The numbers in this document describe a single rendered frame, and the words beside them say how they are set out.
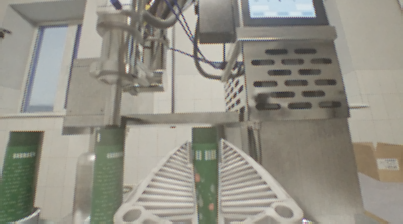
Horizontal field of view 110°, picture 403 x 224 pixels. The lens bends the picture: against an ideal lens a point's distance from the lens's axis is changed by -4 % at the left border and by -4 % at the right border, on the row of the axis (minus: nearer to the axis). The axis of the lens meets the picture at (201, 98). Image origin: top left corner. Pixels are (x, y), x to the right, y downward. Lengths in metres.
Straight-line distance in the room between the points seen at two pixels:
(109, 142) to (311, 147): 0.28
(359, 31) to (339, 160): 2.64
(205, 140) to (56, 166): 2.24
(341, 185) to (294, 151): 0.08
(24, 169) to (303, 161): 0.36
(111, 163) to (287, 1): 0.37
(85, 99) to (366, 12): 3.16
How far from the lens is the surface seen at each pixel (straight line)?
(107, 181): 0.20
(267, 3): 0.34
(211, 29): 0.31
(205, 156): 0.17
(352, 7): 3.06
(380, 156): 1.78
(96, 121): 0.33
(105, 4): 0.25
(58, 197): 2.38
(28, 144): 0.27
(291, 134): 0.27
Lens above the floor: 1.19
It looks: 11 degrees up
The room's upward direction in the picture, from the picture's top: 2 degrees counter-clockwise
